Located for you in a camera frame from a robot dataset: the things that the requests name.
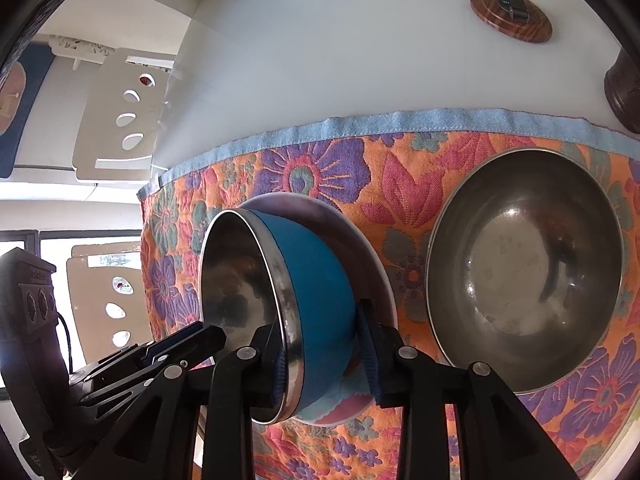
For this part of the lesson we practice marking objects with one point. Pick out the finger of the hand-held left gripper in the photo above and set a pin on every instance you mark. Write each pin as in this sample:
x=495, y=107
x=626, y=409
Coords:
x=115, y=380
x=200, y=337

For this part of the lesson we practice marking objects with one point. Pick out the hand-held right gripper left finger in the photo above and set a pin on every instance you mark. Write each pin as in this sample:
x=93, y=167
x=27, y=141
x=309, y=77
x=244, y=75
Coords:
x=265, y=360

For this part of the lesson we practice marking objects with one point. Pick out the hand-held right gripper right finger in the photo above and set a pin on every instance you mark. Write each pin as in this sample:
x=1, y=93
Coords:
x=367, y=360

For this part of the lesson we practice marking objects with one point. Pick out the blue steel-lined bowl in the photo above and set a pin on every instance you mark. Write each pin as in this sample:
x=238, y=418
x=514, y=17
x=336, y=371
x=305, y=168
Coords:
x=320, y=290

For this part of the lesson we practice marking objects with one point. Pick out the white ceramic bowl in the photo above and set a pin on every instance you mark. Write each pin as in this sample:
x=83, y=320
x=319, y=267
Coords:
x=360, y=255

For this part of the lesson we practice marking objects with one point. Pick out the white cutout-back chair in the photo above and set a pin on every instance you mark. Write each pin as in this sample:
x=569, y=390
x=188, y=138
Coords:
x=90, y=285
x=100, y=125

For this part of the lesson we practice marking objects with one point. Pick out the dark-framed window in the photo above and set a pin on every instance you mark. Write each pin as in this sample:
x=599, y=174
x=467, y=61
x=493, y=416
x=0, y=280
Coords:
x=60, y=247

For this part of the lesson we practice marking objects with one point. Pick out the floral woven tablecloth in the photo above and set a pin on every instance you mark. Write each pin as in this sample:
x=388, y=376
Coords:
x=400, y=185

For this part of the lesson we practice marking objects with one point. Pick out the stainless steel bowl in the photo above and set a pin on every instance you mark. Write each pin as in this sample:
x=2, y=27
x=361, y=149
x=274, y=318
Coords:
x=525, y=270

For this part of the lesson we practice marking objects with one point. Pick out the white carved shelf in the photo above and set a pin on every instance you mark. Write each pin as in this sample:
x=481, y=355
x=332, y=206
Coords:
x=100, y=50

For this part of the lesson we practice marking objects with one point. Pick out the dark brown jar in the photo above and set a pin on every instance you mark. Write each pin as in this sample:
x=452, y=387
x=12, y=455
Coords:
x=625, y=95

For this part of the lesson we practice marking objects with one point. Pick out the round wooden stand base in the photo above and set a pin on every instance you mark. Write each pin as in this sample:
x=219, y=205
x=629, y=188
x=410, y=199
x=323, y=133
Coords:
x=530, y=27

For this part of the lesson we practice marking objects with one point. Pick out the blue wall poster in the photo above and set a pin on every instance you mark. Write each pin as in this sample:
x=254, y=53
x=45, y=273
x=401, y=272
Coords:
x=37, y=85

